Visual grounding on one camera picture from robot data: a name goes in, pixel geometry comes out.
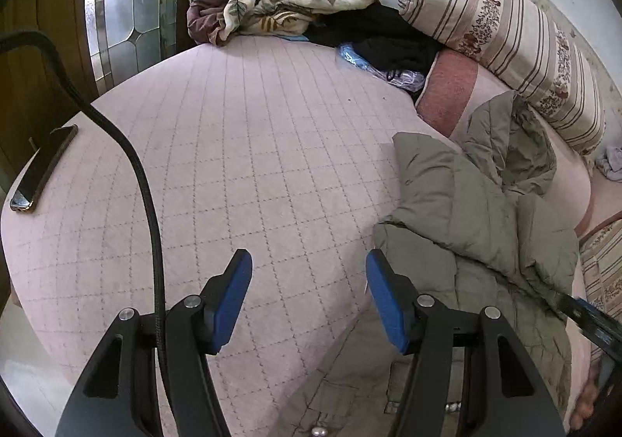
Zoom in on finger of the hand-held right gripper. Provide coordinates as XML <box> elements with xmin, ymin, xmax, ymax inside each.
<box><xmin>551</xmin><ymin>290</ymin><xmax>622</xmax><ymax>357</ymax></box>

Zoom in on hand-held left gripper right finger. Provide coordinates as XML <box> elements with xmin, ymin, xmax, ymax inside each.
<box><xmin>366</xmin><ymin>249</ymin><xmax>567</xmax><ymax>437</ymax></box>

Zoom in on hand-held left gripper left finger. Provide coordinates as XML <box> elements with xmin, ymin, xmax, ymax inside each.
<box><xmin>56</xmin><ymin>249</ymin><xmax>253</xmax><ymax>437</ymax></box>

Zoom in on olive quilted jacket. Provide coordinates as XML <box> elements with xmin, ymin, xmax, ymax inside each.
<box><xmin>272</xmin><ymin>90</ymin><xmax>581</xmax><ymax>437</ymax></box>

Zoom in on black clothes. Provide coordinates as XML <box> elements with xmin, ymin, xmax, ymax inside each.
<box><xmin>306</xmin><ymin>5</ymin><xmax>443</xmax><ymax>78</ymax></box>

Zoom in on person's right hand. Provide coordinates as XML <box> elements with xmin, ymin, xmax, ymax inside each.
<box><xmin>571</xmin><ymin>366</ymin><xmax>610</xmax><ymax>433</ymax></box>

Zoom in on striped floral cushion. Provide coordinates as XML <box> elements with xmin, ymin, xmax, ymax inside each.
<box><xmin>397</xmin><ymin>0</ymin><xmax>606</xmax><ymax>156</ymax></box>
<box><xmin>578</xmin><ymin>211</ymin><xmax>622</xmax><ymax>321</ymax></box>

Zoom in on pink quilted sofa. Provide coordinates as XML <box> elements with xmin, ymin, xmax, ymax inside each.
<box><xmin>0</xmin><ymin>34</ymin><xmax>622</xmax><ymax>437</ymax></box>

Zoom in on grey cloth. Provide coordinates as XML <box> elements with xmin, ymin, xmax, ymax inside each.
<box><xmin>595</xmin><ymin>146</ymin><xmax>622</xmax><ymax>183</ymax></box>

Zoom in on black smartphone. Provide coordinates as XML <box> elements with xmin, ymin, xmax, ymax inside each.
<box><xmin>10</xmin><ymin>125</ymin><xmax>79</xmax><ymax>213</ymax></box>

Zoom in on clear plastic bag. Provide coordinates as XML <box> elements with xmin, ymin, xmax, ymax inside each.
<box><xmin>339</xmin><ymin>43</ymin><xmax>426</xmax><ymax>92</ymax></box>

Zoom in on brown floral blanket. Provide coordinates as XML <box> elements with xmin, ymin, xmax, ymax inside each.
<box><xmin>187</xmin><ymin>0</ymin><xmax>382</xmax><ymax>47</ymax></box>

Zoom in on stained glass door panel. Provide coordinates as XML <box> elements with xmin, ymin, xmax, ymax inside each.
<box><xmin>85</xmin><ymin>0</ymin><xmax>180</xmax><ymax>95</ymax></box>

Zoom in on black braided cable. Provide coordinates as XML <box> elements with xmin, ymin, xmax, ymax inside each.
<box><xmin>0</xmin><ymin>30</ymin><xmax>176</xmax><ymax>437</ymax></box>

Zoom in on wooden door frame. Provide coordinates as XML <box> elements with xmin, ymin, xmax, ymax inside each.
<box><xmin>0</xmin><ymin>0</ymin><xmax>98</xmax><ymax>190</ymax></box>

